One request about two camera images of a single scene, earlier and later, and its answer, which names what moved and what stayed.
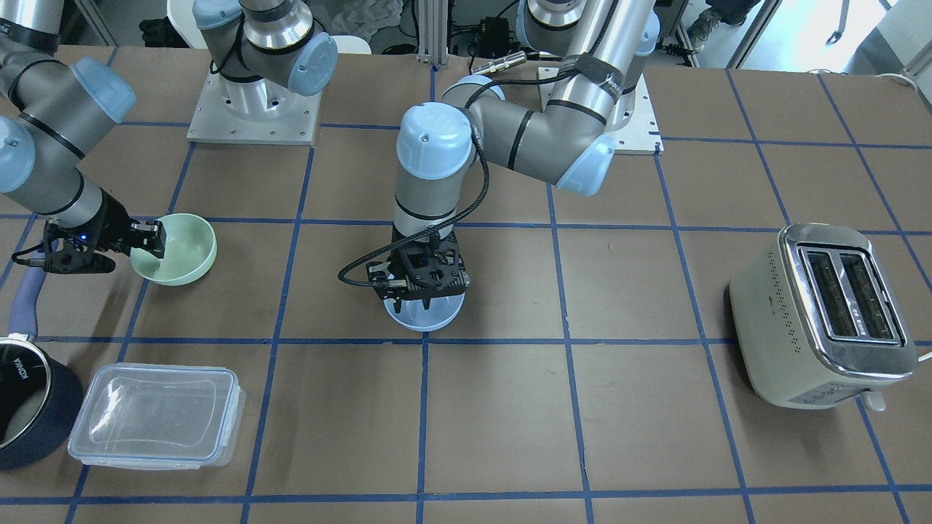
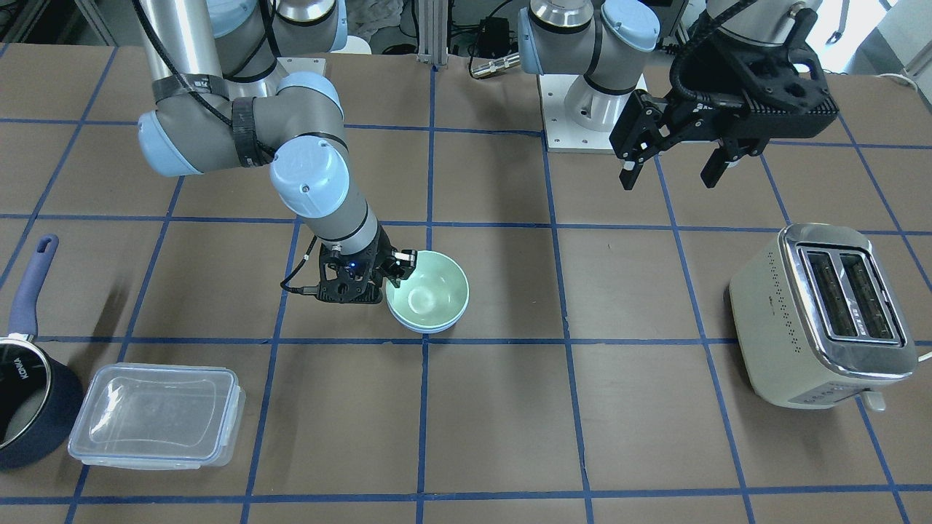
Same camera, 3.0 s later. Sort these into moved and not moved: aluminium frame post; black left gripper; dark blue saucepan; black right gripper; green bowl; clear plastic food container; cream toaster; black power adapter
Moved: black left gripper; black right gripper; green bowl
Not moved: black power adapter; aluminium frame post; cream toaster; dark blue saucepan; clear plastic food container
